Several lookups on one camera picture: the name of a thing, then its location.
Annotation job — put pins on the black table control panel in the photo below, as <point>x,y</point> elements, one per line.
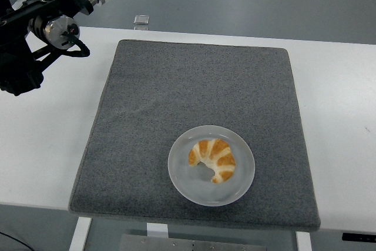
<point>358,237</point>

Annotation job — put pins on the grey metal plate with screws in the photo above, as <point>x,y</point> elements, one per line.
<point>191,243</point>

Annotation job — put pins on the grey felt mat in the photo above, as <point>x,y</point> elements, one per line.
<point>205,86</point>

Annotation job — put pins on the silver floor socket cover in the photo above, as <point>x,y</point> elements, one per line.
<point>141,19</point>

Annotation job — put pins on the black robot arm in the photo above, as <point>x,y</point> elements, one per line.
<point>17,68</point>

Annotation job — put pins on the white table leg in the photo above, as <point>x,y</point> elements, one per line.
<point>80,233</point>
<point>157,230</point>
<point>304,242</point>

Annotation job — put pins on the golden croissant bread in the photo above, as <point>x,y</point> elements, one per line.
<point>217,151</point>

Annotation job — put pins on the pale grey round plate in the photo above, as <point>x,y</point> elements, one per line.
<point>182,186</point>

